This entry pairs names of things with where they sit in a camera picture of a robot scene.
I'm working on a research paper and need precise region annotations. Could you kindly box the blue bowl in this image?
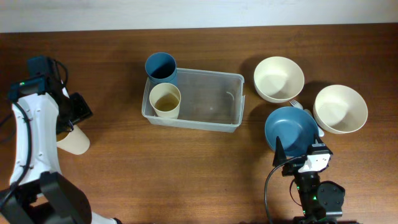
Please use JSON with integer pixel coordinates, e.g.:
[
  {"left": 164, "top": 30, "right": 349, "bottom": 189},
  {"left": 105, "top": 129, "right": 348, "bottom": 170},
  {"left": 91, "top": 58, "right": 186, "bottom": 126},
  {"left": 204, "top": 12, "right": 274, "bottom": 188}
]
[{"left": 264, "top": 106, "right": 318, "bottom": 157}]

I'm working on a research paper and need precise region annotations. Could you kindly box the cream cup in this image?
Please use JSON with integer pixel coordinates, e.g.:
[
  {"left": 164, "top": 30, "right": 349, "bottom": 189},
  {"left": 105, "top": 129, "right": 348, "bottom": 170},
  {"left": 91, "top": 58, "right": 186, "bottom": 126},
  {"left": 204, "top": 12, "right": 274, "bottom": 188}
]
[
  {"left": 149, "top": 83, "right": 182, "bottom": 119},
  {"left": 57, "top": 125, "right": 90, "bottom": 155}
]

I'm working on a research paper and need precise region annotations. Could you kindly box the cream bowl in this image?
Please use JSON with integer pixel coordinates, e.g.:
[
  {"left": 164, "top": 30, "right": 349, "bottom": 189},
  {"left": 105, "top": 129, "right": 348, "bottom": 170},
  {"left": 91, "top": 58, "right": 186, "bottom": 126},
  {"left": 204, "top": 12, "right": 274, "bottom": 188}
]
[
  {"left": 253, "top": 56, "right": 305, "bottom": 103},
  {"left": 313, "top": 85, "right": 368, "bottom": 134}
]

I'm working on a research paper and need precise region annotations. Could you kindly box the white plastic fork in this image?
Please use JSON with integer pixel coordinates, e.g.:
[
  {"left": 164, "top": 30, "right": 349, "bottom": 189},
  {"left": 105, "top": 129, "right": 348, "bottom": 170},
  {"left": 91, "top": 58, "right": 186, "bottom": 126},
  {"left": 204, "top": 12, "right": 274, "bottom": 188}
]
[{"left": 289, "top": 100, "right": 325, "bottom": 137}]

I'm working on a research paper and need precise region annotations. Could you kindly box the blue cup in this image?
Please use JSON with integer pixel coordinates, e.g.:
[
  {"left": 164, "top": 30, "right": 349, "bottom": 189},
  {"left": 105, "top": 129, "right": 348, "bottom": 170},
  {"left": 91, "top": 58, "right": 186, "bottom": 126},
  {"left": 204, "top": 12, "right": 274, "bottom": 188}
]
[{"left": 145, "top": 52, "right": 177, "bottom": 86}]

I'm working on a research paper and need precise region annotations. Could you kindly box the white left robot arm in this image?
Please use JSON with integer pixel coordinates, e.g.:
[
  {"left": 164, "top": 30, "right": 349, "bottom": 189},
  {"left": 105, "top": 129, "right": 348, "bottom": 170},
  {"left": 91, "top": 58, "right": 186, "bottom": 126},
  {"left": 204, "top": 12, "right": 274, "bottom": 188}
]
[{"left": 1, "top": 55, "right": 120, "bottom": 224}]

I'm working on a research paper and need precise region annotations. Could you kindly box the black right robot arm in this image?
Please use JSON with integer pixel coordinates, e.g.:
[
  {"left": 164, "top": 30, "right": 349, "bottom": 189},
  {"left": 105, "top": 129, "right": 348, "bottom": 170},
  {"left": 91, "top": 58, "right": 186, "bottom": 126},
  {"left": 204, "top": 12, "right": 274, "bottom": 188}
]
[{"left": 272, "top": 135, "right": 345, "bottom": 224}]

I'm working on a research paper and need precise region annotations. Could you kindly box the clear plastic storage container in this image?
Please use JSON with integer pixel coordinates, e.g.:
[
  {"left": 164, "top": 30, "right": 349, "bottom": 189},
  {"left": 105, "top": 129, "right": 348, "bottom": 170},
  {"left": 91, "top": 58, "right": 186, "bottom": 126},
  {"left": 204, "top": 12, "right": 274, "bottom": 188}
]
[{"left": 142, "top": 68, "right": 245, "bottom": 133}]

